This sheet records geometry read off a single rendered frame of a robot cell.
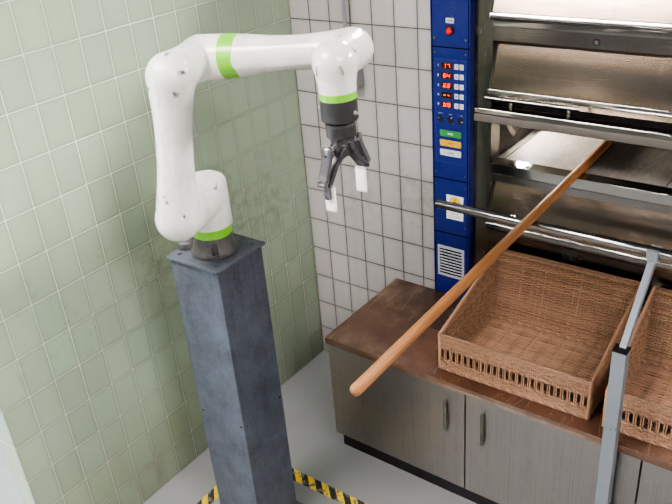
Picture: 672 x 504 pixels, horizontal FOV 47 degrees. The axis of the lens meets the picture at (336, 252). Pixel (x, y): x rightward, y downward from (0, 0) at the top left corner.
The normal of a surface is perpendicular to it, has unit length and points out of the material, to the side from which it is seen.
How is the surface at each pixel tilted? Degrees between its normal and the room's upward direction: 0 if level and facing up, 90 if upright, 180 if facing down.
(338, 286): 90
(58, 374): 90
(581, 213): 70
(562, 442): 90
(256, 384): 90
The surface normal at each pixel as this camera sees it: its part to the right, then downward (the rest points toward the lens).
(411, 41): -0.59, 0.42
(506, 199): -0.58, 0.10
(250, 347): 0.81, 0.22
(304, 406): -0.07, -0.88
